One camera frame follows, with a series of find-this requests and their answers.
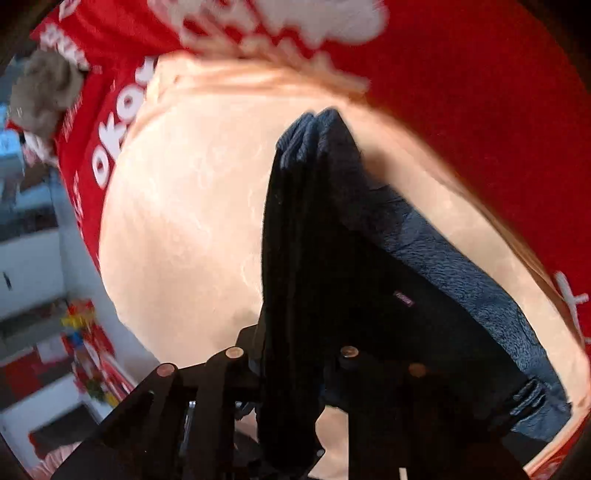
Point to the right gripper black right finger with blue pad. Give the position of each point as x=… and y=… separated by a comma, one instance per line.
x=425, y=413

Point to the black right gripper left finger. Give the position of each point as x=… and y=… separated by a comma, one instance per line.
x=178, y=423

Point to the black grey leaf-patterned pants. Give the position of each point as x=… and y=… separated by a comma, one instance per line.
x=347, y=261

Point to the red blanket with white text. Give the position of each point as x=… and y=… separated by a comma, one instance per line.
x=496, y=89

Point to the grey-brown crumpled cloth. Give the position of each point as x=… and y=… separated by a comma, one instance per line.
x=48, y=86

